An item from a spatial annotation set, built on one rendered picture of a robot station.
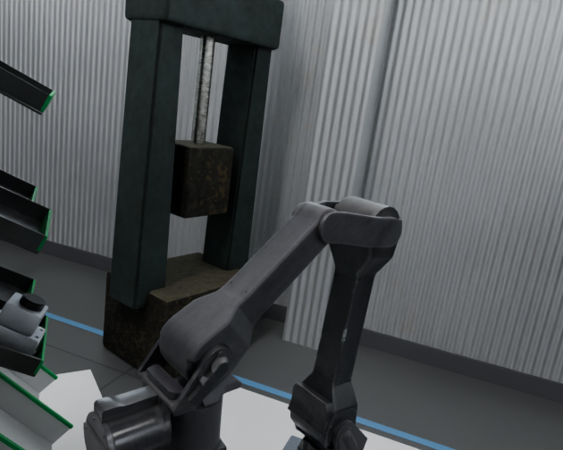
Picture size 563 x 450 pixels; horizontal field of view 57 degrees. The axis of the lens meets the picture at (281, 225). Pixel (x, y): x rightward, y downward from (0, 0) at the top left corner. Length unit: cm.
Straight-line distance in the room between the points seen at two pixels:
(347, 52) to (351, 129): 44
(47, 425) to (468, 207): 284
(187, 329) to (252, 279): 8
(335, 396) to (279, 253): 22
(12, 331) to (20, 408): 20
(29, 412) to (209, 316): 46
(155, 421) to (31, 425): 43
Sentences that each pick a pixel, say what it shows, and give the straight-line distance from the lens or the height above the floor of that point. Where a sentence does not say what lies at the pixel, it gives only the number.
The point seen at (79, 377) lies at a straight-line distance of 136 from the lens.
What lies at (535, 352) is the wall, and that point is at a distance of 363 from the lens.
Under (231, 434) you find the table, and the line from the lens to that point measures 119.
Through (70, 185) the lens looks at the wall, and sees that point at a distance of 461.
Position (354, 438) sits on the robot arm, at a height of 115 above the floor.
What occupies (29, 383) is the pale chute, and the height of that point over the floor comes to 101.
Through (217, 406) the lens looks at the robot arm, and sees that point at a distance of 55.
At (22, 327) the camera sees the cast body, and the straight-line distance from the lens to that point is 73.
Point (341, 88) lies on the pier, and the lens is 318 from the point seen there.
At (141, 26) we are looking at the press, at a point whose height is 180.
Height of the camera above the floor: 156
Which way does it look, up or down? 14 degrees down
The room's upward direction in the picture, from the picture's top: 8 degrees clockwise
